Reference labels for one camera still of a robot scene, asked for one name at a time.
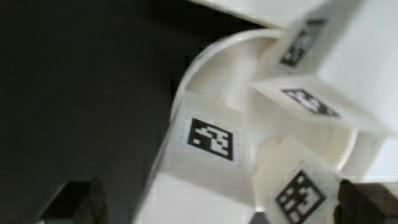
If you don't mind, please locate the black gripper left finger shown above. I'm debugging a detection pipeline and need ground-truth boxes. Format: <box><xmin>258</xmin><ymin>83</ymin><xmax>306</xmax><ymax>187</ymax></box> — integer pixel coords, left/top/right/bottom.
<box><xmin>39</xmin><ymin>178</ymin><xmax>108</xmax><ymax>224</ymax></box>

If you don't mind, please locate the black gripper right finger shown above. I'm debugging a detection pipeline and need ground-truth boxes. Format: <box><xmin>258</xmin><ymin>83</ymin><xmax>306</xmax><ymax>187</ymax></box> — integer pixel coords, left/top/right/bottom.
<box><xmin>334</xmin><ymin>179</ymin><xmax>398</xmax><ymax>224</ymax></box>

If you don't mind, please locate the white stool leg with tags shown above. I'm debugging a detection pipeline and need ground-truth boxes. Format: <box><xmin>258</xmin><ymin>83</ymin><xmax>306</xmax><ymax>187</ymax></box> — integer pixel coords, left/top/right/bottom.
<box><xmin>254</xmin><ymin>137</ymin><xmax>341</xmax><ymax>224</ymax></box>

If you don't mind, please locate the white L-shaped border frame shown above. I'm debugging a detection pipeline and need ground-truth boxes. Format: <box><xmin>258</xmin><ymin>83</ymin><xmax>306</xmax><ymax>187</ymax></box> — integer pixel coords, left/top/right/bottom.
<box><xmin>194</xmin><ymin>0</ymin><xmax>398</xmax><ymax>182</ymax></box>

